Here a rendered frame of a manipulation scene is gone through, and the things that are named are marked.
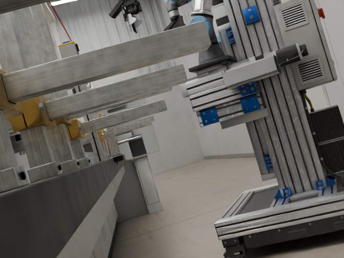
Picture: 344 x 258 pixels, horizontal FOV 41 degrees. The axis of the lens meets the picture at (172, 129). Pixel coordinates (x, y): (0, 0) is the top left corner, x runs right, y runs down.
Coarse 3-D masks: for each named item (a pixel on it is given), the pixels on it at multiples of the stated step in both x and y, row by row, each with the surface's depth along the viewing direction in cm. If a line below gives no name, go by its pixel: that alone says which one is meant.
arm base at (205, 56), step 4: (212, 44) 245; (216, 44) 247; (208, 48) 245; (212, 48) 245; (216, 48) 246; (220, 48) 248; (200, 52) 248; (204, 52) 245; (208, 52) 244; (212, 52) 244; (216, 52) 246; (220, 52) 246; (200, 56) 249; (204, 56) 245; (208, 56) 244; (212, 56) 243; (216, 56) 243; (220, 56) 244; (200, 60) 249; (204, 60) 245; (208, 60) 244
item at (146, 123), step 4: (144, 120) 229; (148, 120) 229; (132, 124) 228; (136, 124) 228; (140, 124) 228; (144, 124) 229; (148, 124) 229; (116, 128) 227; (120, 128) 228; (124, 128) 228; (128, 128) 228; (132, 128) 228; (136, 128) 228; (104, 132) 227; (108, 132) 227; (112, 132) 227; (116, 132) 227; (120, 132) 227; (124, 132) 228; (104, 136) 227; (108, 136) 227; (84, 140) 226; (88, 140) 226
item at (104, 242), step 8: (88, 144) 389; (88, 152) 369; (16, 160) 140; (24, 160) 150; (112, 208) 444; (112, 216) 419; (104, 224) 334; (112, 224) 395; (104, 232) 317; (112, 232) 374; (104, 240) 304; (112, 240) 382; (96, 248) 256; (104, 248) 293; (112, 248) 363; (96, 256) 247; (104, 256) 281
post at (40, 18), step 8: (32, 8) 123; (40, 8) 124; (40, 16) 123; (40, 24) 123; (40, 32) 123; (48, 32) 123; (40, 40) 123; (48, 40) 123; (48, 48) 123; (48, 56) 123; (56, 56) 125; (64, 96) 123; (72, 144) 123; (80, 144) 123; (80, 152) 123
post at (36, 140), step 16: (0, 16) 73; (0, 32) 73; (16, 32) 75; (0, 48) 73; (16, 48) 73; (16, 64) 73; (32, 128) 73; (32, 144) 73; (48, 144) 74; (32, 160) 73; (48, 160) 73
